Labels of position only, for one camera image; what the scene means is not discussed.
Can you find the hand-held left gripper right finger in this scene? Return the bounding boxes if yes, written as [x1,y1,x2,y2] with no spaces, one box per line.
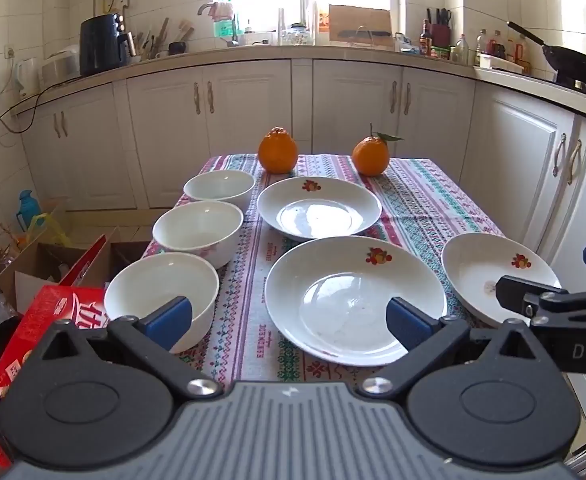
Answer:
[357,297,544,401]

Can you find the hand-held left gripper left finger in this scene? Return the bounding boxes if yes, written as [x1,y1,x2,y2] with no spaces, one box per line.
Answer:
[38,296,222,401]

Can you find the white ceramic bowl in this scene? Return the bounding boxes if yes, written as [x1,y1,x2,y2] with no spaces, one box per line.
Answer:
[104,252,220,356]
[183,170,256,213]

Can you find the white plate with fruit print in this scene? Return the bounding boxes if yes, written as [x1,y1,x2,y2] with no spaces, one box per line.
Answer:
[442,232,563,329]
[256,176,383,242]
[264,236,448,367]

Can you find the white bowl with pink print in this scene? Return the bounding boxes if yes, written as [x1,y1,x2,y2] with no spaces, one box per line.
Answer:
[152,201,244,271]

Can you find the brown cardboard box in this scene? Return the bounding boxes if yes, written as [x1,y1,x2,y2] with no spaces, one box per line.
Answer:
[43,202,150,248]

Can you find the patterned woven tablecloth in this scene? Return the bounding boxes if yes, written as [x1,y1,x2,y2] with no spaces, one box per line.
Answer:
[140,154,564,386]

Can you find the red gift box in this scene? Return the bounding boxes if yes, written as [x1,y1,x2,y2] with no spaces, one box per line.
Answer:
[0,285,118,468]

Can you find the yellow plastic bag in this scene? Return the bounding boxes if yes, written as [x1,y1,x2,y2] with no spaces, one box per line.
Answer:
[25,213,68,248]

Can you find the open cardboard box red outside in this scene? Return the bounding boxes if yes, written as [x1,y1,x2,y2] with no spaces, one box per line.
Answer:
[0,227,151,311]

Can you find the gas stove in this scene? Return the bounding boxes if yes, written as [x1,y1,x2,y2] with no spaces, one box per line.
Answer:
[553,77,586,102]

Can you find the orange with green leaf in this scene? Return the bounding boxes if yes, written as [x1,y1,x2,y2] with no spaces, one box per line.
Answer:
[351,123,404,177]

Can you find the blue thermos jug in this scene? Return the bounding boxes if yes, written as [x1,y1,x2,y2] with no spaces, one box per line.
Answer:
[19,190,41,233]

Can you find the black wok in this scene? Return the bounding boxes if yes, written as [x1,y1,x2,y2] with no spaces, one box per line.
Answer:
[506,21,586,86]

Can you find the orange with bumpy top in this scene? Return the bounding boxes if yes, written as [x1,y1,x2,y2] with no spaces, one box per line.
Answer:
[258,127,299,175]

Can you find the white condiment tray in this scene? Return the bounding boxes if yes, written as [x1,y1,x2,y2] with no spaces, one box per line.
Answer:
[477,52,531,75]

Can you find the white kitchen cabinets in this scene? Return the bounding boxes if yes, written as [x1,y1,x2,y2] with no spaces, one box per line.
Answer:
[15,57,586,461]

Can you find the dark knife block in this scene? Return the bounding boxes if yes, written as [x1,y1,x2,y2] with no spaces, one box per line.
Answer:
[425,7,452,48]

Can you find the white rice cooker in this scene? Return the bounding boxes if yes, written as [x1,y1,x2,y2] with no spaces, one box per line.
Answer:
[39,45,81,88]

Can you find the utensil holder with utensils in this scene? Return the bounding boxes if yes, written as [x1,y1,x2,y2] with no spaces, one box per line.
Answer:
[133,17,196,58]

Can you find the white electric kettle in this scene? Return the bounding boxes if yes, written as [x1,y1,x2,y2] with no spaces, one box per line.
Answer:
[15,57,41,98]

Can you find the black air fryer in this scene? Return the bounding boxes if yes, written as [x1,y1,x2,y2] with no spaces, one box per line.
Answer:
[79,12,132,77]

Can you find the beige kitchen countertop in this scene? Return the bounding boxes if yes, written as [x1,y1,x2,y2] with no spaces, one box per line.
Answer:
[13,42,586,111]

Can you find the metal kitchen faucet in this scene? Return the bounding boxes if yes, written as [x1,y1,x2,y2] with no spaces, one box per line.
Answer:
[196,2,240,48]

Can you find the green dish soap bottle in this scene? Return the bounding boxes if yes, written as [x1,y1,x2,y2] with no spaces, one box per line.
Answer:
[212,7,236,38]

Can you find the brown cardboard sheet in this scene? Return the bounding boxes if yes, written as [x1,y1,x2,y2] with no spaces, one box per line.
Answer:
[328,4,393,38]

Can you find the glass jar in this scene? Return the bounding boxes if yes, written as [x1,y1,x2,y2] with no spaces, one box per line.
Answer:
[280,22,310,46]

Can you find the clear plastic bottle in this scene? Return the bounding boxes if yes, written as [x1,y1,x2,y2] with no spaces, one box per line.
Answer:
[309,0,330,46]

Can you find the black power cable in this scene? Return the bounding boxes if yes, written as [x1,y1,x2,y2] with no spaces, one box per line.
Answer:
[0,76,82,135]

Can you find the wire dish rack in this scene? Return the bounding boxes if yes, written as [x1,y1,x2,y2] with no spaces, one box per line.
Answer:
[347,25,390,49]

